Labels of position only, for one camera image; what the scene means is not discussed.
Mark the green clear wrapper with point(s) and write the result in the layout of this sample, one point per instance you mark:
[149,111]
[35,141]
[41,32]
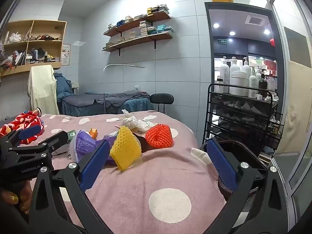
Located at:
[72,134]

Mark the red hanging decoration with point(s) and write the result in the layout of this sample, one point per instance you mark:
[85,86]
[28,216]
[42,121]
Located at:
[272,42]

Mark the blue covered massage bed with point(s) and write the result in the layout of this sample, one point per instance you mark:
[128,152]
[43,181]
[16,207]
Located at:
[80,103]

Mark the orange wrapper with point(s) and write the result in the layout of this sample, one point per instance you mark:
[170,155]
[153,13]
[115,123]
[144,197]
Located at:
[93,132]

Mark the yellow flat box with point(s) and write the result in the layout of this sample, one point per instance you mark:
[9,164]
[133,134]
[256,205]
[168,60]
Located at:
[222,0]

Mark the person's left hand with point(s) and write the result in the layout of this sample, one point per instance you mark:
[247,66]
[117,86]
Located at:
[12,197]

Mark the white paper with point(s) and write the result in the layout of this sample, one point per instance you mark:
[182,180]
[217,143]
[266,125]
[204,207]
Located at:
[132,123]

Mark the row of toiletry bottles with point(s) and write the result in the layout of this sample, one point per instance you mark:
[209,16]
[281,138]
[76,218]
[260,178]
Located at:
[237,82]

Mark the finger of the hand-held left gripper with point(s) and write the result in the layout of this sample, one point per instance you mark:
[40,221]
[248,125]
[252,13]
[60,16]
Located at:
[29,131]
[54,139]

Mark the wooden wall cabinet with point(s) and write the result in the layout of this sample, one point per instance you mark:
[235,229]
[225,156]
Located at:
[61,43]

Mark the red patterned cloth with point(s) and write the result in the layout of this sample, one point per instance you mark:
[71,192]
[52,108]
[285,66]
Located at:
[26,120]

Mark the aluminium glass door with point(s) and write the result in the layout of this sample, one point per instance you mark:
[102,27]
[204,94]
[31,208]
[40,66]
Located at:
[280,17]

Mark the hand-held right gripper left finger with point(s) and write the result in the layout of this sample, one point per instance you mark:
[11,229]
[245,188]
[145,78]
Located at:
[95,167]

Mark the cream foam board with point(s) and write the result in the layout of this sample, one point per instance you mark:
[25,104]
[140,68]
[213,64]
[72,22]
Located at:
[297,112]

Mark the ceiling vent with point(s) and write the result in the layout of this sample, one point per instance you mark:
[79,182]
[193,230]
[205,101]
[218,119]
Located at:
[255,20]

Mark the brown plastic bin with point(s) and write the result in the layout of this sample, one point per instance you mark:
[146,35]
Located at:
[243,151]

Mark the purple snack packet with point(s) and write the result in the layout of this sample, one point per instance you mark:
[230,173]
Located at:
[82,145]

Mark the cream hanging cloth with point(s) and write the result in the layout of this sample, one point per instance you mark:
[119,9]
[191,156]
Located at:
[42,87]

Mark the orange foam fruit net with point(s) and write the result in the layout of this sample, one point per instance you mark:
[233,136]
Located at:
[158,136]

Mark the wall shelves with boxes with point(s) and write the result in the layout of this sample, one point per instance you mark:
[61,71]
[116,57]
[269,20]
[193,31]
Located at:
[145,28]

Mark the green exit sign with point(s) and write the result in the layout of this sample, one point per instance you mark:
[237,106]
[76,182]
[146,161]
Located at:
[222,41]

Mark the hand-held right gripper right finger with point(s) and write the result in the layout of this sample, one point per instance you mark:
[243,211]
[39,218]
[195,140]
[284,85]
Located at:
[221,165]

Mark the grey blanket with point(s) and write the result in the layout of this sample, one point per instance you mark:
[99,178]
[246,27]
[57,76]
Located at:
[117,100]

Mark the row of stacked boxes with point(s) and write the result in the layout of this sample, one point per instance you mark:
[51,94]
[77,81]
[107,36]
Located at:
[156,9]

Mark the yellow foam fruit net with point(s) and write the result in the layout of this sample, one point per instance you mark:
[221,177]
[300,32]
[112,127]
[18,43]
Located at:
[125,146]

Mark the black round stool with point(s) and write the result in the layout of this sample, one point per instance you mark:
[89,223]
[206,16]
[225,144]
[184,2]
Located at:
[162,98]

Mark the blue cloth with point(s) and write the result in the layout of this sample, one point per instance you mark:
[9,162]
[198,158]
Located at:
[62,85]

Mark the wall poster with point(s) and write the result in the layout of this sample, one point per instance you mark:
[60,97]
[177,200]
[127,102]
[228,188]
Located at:
[65,53]

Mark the white flat box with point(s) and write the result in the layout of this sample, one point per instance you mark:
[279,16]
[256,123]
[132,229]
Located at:
[264,158]

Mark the pink polka dot blanket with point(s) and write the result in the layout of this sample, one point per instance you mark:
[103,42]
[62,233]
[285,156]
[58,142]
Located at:
[146,175]

